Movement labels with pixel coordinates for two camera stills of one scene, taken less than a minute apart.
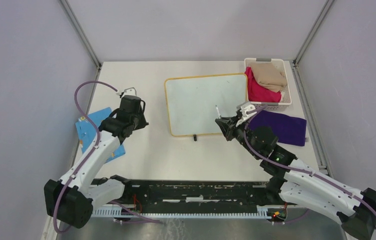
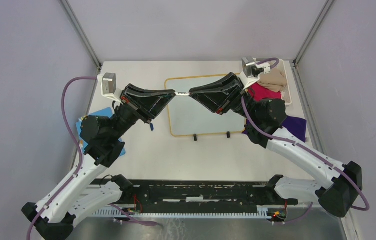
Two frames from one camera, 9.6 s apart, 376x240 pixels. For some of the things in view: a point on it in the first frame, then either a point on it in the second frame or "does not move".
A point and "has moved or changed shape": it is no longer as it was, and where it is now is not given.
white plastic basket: (284, 105) does not move
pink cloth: (257, 92) does not move
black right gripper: (228, 126) to (220, 101)
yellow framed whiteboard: (193, 100) does not move
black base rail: (163, 194) does not move
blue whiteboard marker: (218, 111) has moved or changed shape
